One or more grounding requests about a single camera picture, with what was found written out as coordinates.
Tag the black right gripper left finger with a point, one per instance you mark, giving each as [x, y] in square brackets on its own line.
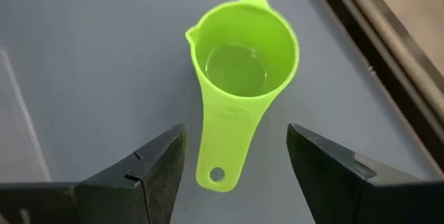
[104, 196]

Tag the green plastic measuring cup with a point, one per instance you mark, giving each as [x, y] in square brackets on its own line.
[229, 130]

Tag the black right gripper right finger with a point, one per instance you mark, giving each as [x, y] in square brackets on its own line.
[347, 193]

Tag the black table edge frame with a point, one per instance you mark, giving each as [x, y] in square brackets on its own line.
[409, 88]

